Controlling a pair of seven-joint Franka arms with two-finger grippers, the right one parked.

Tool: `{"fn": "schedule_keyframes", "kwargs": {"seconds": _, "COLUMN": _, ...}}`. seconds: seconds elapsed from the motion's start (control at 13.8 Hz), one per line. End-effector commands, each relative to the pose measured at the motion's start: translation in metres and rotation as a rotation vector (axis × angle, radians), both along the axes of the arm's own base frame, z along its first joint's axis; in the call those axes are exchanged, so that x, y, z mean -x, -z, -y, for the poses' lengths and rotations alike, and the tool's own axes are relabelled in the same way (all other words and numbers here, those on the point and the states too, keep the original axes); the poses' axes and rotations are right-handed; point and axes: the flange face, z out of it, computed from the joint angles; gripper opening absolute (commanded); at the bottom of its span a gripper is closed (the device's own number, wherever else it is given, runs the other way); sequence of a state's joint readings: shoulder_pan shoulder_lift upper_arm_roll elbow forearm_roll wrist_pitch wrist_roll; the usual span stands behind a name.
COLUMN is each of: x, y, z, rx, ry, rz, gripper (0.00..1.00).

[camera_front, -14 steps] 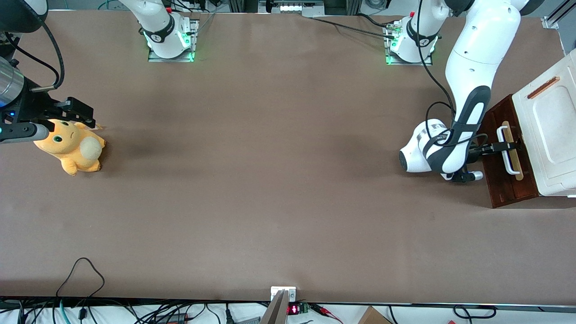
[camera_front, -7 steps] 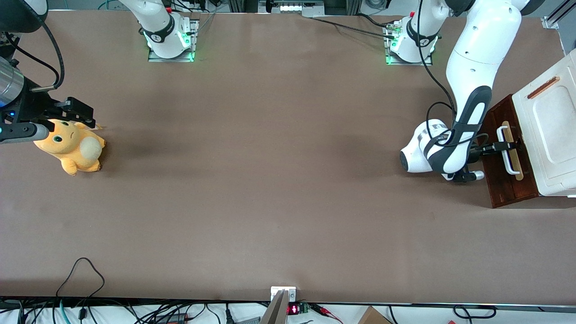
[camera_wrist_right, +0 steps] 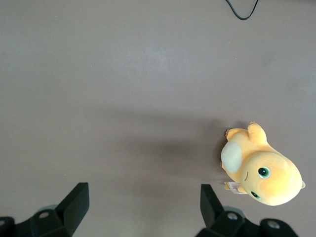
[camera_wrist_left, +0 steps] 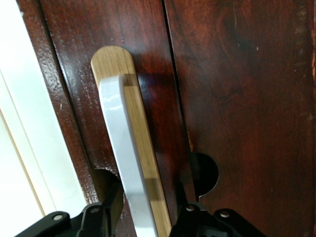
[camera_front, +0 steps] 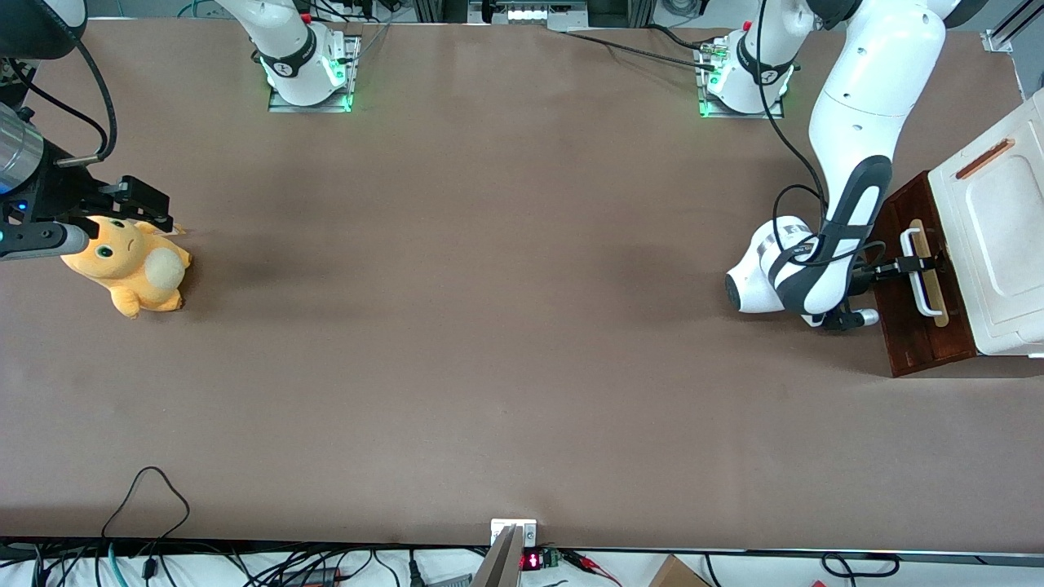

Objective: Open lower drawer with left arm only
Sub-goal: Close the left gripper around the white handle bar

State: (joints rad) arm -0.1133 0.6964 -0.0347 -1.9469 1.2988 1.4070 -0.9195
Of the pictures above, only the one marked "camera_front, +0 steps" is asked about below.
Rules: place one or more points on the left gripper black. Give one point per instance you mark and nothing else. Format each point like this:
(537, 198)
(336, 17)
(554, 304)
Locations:
(868, 275)

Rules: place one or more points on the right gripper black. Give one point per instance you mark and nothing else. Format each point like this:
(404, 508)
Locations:
(59, 194)

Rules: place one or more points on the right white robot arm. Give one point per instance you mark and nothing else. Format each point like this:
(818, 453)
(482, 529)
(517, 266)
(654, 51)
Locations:
(289, 65)

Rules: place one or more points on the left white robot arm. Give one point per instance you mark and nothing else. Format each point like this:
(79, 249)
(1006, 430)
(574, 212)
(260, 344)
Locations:
(864, 106)

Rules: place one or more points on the white drawer cabinet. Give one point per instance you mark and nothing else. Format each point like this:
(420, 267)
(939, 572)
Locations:
(1003, 244)

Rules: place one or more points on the yellow plush toy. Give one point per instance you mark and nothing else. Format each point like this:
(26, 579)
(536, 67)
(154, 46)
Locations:
(130, 277)

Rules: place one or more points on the dark brown cabinet base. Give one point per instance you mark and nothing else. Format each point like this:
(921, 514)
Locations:
(901, 350)

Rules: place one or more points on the brown cardboard box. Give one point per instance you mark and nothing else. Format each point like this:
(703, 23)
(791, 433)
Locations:
(677, 575)

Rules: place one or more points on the black power adapter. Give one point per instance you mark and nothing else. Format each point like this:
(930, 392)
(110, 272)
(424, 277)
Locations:
(314, 579)

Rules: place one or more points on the bright light bar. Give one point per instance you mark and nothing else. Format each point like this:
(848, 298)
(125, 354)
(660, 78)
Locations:
(530, 12)

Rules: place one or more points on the red black clip leads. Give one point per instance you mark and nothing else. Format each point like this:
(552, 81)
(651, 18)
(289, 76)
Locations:
(583, 561)

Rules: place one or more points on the red LED display board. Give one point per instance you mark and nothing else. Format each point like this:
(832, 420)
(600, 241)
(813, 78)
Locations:
(532, 561)

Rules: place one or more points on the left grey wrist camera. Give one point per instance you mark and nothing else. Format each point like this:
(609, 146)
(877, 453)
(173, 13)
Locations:
(864, 318)

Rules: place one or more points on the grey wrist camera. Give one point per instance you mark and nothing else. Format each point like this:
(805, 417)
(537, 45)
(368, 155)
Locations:
(864, 318)
(41, 240)

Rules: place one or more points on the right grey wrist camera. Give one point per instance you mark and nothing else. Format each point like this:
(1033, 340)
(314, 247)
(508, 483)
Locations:
(41, 240)

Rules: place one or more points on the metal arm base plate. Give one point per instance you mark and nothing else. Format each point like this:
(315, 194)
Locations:
(310, 108)
(734, 115)

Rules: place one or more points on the aluminium profile frame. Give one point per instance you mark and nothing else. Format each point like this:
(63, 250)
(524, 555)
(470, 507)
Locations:
(997, 41)

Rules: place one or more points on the white metal bracket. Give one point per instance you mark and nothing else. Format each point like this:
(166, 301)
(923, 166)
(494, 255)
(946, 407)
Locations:
(528, 534)

